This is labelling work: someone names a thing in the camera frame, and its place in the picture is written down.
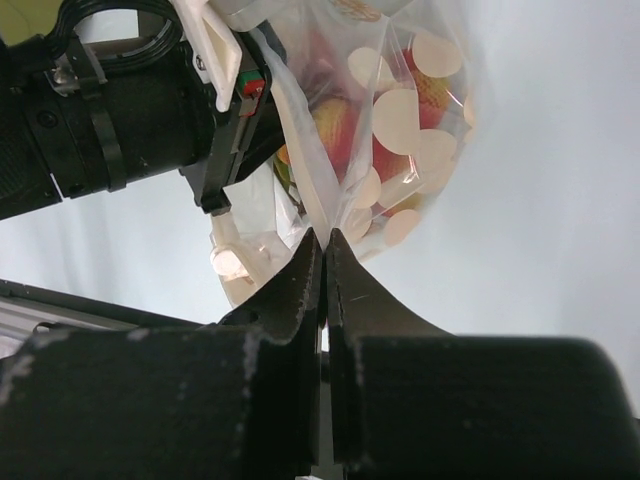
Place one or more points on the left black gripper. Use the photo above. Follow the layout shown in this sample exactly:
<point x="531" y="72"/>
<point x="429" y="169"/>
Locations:
<point x="240" y="140"/>

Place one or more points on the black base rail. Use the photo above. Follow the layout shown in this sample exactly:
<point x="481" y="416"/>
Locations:
<point x="27" y="310"/>

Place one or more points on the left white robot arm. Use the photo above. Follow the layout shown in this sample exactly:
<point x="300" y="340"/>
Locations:
<point x="77" y="120"/>

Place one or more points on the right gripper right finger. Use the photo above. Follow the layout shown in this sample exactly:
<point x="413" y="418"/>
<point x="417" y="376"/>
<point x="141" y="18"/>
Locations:
<point x="412" y="401"/>

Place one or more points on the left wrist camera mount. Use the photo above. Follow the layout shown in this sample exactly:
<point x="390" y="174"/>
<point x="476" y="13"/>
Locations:
<point x="217" y="53"/>

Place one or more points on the olive green plastic basket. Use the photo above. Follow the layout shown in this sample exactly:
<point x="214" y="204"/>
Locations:
<point x="22" y="19"/>

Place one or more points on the polka dot strawberry bag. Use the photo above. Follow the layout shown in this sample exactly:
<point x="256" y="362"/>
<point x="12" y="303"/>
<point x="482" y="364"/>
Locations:
<point x="372" y="110"/>

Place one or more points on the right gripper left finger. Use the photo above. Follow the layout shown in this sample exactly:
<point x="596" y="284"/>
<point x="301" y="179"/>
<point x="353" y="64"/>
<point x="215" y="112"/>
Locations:
<point x="238" y="399"/>

